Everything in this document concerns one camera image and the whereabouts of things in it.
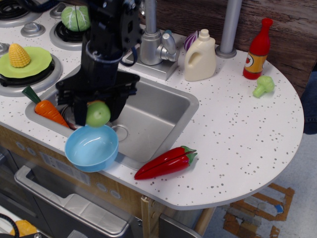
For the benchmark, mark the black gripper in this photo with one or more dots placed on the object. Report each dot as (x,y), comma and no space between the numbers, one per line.
(98,78)

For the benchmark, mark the green toy pear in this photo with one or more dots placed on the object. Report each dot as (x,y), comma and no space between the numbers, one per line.
(98,114)

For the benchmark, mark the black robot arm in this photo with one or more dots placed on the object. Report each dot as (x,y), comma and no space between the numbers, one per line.
(114,30)

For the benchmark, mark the light blue plastic bowl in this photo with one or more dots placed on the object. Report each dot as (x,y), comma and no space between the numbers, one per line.
(92,149)

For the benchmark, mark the silver pot with lid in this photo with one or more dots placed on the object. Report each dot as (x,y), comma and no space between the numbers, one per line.
(68,115)

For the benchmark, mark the orange toy carrot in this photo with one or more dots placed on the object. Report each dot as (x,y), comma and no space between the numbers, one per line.
(44,107)

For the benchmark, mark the green plastic plate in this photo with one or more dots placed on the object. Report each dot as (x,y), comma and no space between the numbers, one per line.
(40,60)

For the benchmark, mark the silver toy faucet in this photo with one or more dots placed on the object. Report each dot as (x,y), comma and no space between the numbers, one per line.
(157,53)

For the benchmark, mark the left front stove burner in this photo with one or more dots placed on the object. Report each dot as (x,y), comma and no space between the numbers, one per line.
(38,87)

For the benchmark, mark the green toy cabbage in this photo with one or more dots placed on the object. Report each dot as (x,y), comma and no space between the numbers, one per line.
(76,18)

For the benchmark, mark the yellow toy corn cob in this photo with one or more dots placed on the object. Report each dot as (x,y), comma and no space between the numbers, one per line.
(18,57)

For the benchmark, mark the red toy chili pepper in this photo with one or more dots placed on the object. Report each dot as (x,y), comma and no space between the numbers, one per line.
(174,160)

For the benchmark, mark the silver stove knob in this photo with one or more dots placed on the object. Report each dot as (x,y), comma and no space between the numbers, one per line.
(4,48)
(56,12)
(32,29)

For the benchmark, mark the silver stove knob rear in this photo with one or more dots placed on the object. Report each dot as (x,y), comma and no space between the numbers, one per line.
(56,12)

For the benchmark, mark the silver stove knob left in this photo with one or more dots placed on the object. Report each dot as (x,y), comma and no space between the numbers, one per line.
(4,48)

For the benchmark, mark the cream toy detergent bottle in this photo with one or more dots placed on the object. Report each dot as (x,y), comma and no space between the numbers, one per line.
(200,59)

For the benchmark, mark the purple toy onion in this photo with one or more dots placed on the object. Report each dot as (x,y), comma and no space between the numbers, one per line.
(190,39)

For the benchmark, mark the back left stove burner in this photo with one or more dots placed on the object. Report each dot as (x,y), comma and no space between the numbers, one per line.
(12,14)

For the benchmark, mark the grey vertical pole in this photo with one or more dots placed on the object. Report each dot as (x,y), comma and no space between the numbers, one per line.
(226,48)

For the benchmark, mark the yellow object bottom left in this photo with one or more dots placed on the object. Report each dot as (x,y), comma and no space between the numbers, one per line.
(25,228)

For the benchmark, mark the wooden cabinet leg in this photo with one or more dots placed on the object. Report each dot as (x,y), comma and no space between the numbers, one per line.
(204,220)

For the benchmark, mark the green toy broccoli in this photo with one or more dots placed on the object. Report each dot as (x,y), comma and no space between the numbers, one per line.
(265,84)

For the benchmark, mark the red toy ketchup bottle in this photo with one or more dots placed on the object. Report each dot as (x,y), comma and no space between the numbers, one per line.
(258,52)

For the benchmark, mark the blue jeans person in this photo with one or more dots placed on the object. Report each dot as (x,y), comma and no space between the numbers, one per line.
(309,103)

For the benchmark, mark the silver oven door handle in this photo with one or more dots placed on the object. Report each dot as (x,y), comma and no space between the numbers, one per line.
(73,215)

